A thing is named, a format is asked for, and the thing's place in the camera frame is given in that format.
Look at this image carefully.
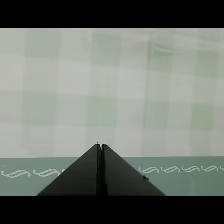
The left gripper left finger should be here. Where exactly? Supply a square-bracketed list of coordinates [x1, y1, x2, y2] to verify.
[36, 143, 101, 197]

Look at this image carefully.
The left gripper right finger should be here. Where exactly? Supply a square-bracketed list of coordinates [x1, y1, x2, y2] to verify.
[101, 143, 166, 197]

